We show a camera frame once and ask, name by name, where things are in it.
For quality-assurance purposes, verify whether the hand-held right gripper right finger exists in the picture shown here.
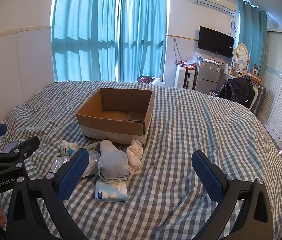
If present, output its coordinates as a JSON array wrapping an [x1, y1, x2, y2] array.
[[192, 150, 274, 240]]

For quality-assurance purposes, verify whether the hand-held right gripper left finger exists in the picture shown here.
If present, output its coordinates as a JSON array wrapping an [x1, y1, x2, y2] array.
[[6, 148, 90, 240]]

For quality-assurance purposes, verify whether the white blue toy figure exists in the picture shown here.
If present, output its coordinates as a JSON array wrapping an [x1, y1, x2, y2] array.
[[60, 141, 80, 156]]

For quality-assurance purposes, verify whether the pale green packet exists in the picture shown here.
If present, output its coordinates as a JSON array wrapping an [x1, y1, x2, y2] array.
[[82, 142, 101, 152]]

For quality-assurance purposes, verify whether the grey sock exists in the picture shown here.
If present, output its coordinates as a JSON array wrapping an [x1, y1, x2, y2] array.
[[97, 140, 132, 183]]

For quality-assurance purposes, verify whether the blue white tissue packet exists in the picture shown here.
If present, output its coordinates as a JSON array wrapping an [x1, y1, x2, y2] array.
[[94, 181, 129, 202]]

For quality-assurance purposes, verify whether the cream cloth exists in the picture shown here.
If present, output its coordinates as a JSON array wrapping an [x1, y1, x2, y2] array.
[[126, 139, 144, 176]]

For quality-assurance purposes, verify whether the brown cardboard box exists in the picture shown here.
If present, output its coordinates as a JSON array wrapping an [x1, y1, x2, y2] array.
[[75, 88, 154, 145]]

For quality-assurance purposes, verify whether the lilac cloth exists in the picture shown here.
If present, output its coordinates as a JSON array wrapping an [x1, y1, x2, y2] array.
[[2, 141, 26, 155]]

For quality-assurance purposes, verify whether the checkered bed blanket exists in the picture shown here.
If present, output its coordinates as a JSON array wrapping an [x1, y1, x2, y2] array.
[[0, 80, 282, 240]]

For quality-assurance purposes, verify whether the black jacket on chair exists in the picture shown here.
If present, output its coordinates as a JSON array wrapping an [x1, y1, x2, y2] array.
[[222, 77, 255, 110]]

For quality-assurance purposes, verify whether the silver small fridge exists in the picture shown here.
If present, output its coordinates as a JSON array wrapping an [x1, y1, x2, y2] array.
[[194, 59, 221, 95]]

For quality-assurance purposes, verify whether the white suitcase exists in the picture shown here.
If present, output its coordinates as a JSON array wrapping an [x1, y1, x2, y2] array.
[[174, 66, 196, 89]]

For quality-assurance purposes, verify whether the white dressing table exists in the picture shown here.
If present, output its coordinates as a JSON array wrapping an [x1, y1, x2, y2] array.
[[222, 69, 263, 100]]

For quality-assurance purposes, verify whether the white plastic bag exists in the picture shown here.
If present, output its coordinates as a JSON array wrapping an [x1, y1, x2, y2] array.
[[150, 77, 166, 86]]

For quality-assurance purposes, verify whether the clear plastic bag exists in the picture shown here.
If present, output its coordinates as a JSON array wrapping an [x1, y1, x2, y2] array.
[[186, 51, 203, 67]]

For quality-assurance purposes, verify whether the white oval mirror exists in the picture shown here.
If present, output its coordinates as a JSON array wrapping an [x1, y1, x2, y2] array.
[[232, 43, 251, 72]]

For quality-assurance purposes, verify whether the wide turquoise curtain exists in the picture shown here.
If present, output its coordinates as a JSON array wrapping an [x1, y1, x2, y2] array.
[[51, 0, 122, 83]]

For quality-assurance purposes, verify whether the turquoise curtain beside wardrobe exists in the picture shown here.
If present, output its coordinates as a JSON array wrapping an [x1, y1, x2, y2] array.
[[238, 0, 268, 76]]

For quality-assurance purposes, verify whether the narrow turquoise curtain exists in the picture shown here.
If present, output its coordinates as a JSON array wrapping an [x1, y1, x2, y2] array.
[[117, 0, 168, 83]]

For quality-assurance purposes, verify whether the white air conditioner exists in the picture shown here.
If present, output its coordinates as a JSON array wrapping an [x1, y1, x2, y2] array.
[[193, 0, 239, 15]]

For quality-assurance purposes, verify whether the black wall cable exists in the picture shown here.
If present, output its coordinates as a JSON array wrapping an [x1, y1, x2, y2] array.
[[172, 39, 181, 67]]

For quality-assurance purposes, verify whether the black wall television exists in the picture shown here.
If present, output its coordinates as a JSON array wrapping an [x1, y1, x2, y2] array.
[[197, 26, 235, 59]]

